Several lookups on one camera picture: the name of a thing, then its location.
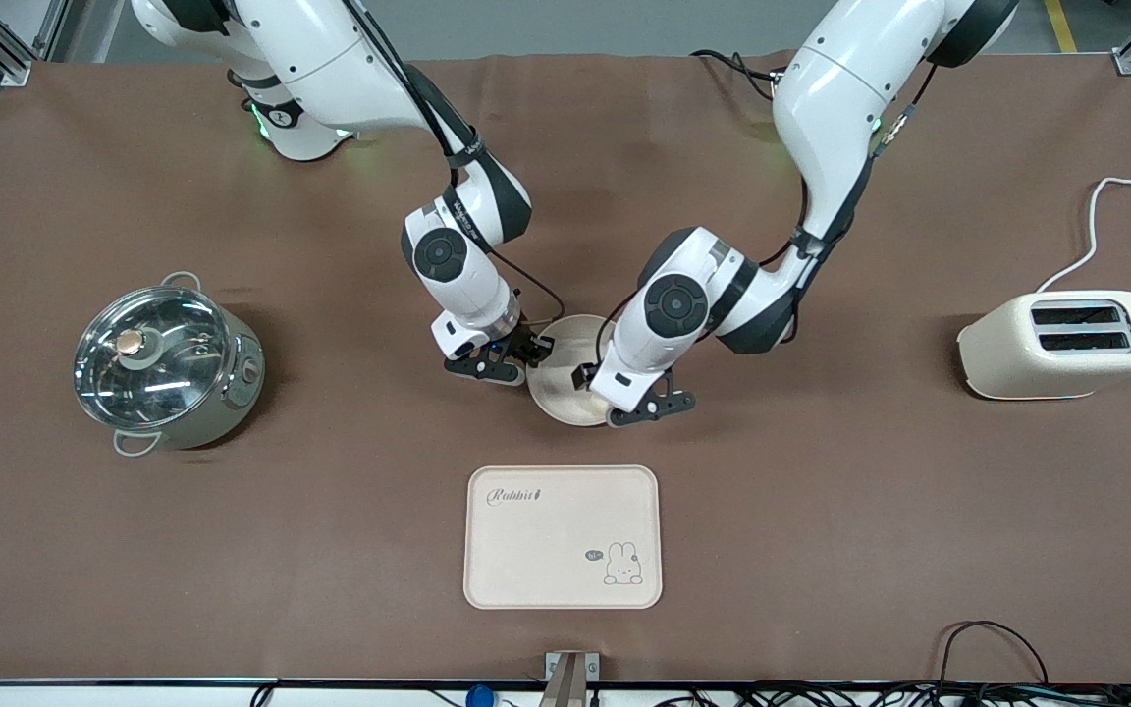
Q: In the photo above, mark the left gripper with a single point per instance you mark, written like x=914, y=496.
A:
x=586, y=375

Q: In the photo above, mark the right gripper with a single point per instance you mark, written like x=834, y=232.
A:
x=523, y=343

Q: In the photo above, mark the round cream plate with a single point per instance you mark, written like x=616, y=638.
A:
x=565, y=393

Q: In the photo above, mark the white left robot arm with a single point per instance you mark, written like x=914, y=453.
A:
x=831, y=98

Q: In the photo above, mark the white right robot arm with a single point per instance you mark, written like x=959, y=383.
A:
x=310, y=49

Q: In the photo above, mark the cream rabbit print tray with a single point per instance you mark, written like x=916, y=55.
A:
x=562, y=537

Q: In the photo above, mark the brown table mat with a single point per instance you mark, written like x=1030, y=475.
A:
x=350, y=550

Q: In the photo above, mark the pale green cooking pot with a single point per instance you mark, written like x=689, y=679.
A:
x=232, y=398

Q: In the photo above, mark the blue round knob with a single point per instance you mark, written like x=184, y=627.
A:
x=479, y=697

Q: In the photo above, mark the glass pot lid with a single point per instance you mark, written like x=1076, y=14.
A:
x=148, y=358

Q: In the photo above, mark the cream two-slot toaster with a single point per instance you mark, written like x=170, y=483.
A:
x=1027, y=353

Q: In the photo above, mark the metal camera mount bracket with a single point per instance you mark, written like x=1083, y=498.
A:
x=567, y=678

